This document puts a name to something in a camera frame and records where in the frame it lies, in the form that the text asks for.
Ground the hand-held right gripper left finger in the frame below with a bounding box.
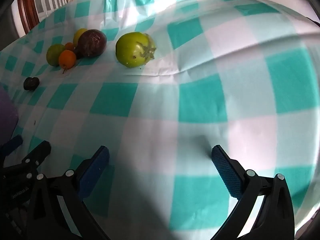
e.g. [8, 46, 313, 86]
[25, 145, 111, 240]

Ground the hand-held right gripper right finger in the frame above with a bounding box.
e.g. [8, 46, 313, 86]
[211, 144, 296, 240]

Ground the green tomato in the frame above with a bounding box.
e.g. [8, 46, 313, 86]
[115, 32, 157, 68]

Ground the purple passion fruit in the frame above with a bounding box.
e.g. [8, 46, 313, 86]
[77, 29, 108, 57]

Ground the green round fruit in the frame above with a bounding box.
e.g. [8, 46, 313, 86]
[46, 44, 66, 67]

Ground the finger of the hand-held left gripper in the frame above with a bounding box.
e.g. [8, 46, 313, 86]
[22, 140, 52, 175]
[0, 134, 24, 157]

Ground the purple container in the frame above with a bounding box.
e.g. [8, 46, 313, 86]
[0, 84, 20, 147]

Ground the yellow pear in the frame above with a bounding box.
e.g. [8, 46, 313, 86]
[73, 28, 88, 46]

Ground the small dark fruit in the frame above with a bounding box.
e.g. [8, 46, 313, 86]
[23, 77, 40, 91]

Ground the teal checkered tablecloth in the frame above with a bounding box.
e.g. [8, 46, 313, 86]
[0, 0, 320, 240]

